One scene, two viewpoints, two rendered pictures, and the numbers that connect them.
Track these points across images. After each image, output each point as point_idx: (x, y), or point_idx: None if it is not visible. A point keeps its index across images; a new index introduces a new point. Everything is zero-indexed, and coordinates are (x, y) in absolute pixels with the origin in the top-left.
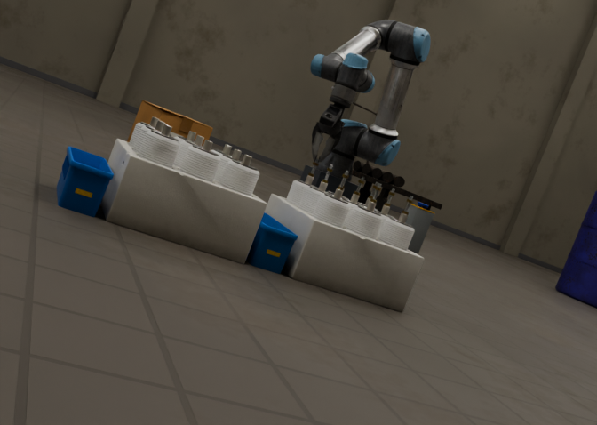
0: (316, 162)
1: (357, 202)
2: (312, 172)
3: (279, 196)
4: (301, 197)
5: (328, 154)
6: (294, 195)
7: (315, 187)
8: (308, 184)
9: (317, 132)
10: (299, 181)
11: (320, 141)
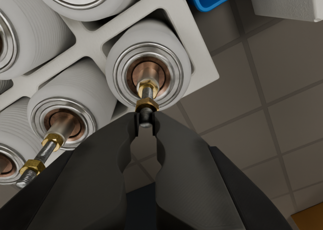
0: (143, 109)
1: (22, 159)
2: (146, 89)
3: (200, 64)
4: (145, 25)
5: (91, 134)
6: (167, 30)
7: (118, 58)
8: (140, 43)
9: (234, 226)
10: (170, 49)
11: (167, 169)
